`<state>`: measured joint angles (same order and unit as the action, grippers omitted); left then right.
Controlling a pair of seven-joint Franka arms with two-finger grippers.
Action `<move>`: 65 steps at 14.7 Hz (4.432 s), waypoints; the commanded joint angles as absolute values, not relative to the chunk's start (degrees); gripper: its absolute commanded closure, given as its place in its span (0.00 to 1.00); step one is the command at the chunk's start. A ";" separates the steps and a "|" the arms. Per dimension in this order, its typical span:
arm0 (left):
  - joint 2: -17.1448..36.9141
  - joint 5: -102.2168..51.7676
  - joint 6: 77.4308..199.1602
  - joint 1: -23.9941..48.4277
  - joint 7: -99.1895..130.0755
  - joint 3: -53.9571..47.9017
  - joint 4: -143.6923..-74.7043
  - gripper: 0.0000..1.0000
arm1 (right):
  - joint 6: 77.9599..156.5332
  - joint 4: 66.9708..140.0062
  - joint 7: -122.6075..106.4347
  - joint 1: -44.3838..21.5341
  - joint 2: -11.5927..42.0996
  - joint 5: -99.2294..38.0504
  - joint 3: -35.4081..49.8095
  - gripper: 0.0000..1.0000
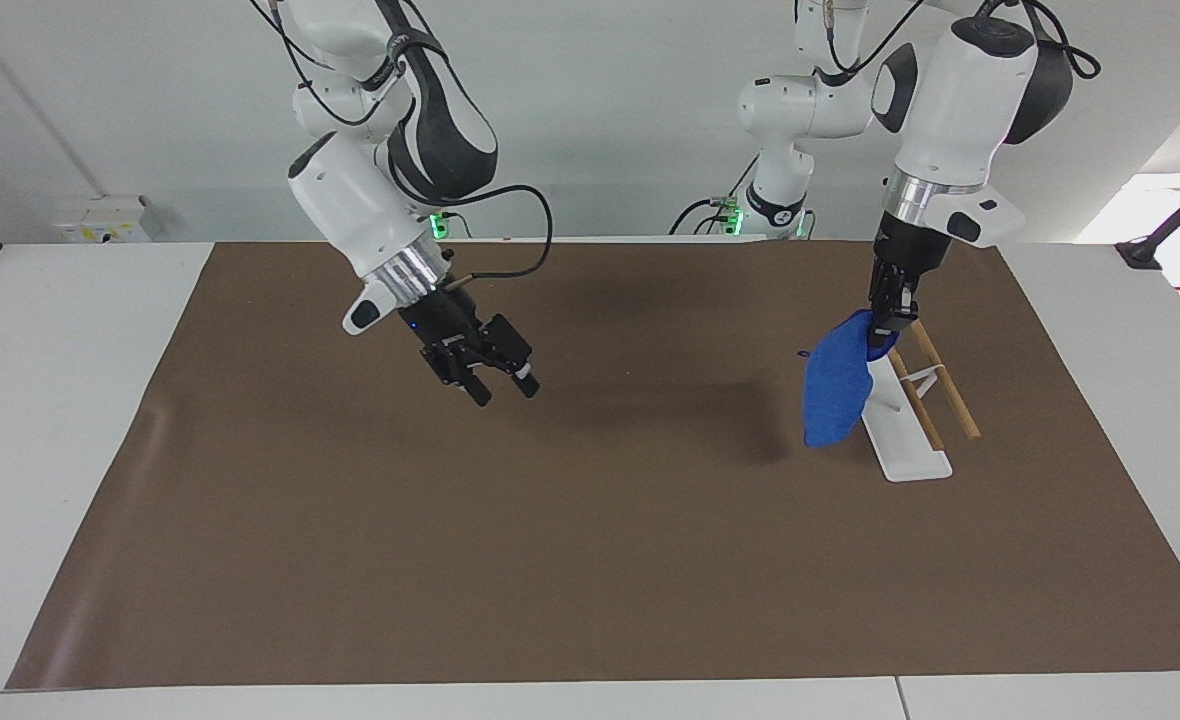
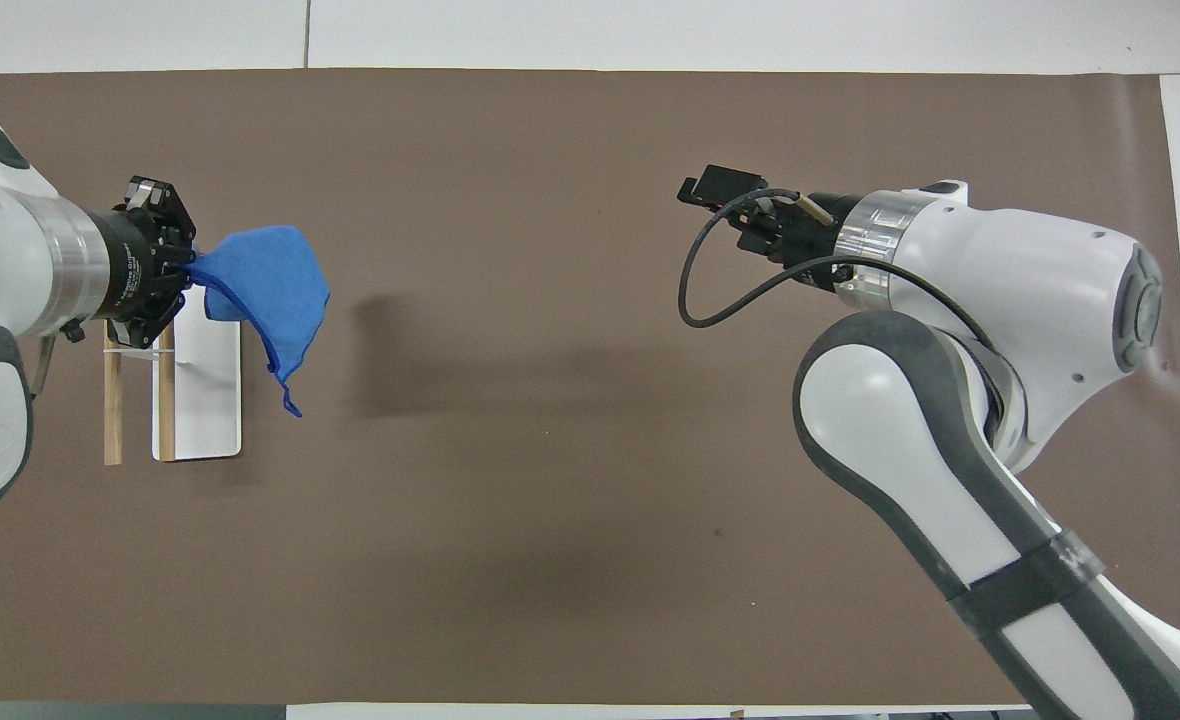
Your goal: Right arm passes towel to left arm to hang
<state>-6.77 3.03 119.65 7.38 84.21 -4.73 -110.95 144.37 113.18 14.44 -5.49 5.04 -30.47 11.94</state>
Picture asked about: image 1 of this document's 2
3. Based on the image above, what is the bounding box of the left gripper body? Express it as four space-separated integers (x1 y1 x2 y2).
870 212 953 301

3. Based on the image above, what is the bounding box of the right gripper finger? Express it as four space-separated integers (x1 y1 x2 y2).
423 339 494 409
477 313 542 400

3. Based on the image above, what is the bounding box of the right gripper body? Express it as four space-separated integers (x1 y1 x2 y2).
399 286 492 354

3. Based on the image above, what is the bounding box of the blue towel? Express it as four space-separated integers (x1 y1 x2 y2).
801 308 901 449

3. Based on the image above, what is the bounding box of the white wooden towel rack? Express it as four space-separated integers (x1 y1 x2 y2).
855 320 982 484

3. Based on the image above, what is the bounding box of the black cable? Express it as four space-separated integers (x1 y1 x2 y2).
978 0 1102 81
793 0 929 77
390 184 556 287
669 155 759 237

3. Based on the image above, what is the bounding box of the white wall socket box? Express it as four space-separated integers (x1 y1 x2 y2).
53 194 158 245

